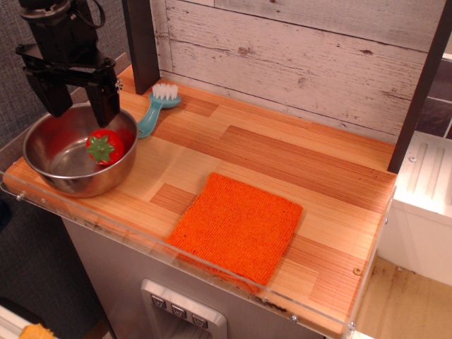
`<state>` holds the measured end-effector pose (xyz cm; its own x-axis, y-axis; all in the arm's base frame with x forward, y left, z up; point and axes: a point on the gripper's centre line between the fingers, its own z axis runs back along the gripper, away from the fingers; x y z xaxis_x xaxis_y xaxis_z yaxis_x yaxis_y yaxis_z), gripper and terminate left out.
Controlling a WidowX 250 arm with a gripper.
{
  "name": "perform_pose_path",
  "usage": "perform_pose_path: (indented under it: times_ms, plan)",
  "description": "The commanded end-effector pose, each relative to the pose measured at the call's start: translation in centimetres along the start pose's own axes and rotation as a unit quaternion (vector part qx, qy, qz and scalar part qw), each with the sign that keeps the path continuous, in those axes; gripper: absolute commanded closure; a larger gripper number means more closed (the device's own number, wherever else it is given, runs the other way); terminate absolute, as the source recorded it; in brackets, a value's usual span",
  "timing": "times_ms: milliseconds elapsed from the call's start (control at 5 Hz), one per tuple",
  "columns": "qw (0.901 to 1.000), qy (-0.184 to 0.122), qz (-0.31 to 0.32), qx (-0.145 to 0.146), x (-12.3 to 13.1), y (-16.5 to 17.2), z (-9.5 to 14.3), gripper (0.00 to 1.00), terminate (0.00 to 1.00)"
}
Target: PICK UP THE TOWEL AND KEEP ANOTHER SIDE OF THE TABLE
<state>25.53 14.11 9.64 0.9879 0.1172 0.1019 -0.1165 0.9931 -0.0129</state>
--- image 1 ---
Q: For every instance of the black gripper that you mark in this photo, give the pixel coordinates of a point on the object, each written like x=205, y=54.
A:
x=65, y=53

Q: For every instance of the teal scrub brush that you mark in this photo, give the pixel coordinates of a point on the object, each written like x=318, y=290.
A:
x=163, y=96

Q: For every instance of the dark left shelf post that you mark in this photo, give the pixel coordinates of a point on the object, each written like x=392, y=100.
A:
x=142, y=45

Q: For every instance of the stainless steel bowl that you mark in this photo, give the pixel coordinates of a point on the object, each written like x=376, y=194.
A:
x=56, y=149

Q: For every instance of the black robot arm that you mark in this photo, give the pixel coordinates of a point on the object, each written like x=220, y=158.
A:
x=49, y=8

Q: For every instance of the dark shelf post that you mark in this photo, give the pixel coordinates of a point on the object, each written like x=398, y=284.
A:
x=426, y=79
x=142, y=45

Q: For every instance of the red toy strawberry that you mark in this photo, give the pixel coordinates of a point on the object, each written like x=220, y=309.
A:
x=105, y=147

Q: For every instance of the dark right shelf post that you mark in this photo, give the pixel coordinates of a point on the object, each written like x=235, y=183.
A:
x=426, y=79

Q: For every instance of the orange knitted cloth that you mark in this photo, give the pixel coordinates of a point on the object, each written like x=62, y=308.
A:
x=236, y=231

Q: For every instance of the yellow object bottom left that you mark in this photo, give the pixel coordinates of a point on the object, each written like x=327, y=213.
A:
x=36, y=331

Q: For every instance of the clear acrylic table guard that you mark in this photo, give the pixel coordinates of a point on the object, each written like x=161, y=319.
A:
x=324, y=268

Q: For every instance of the silver dispenser button panel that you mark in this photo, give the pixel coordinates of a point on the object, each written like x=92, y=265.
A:
x=174, y=315

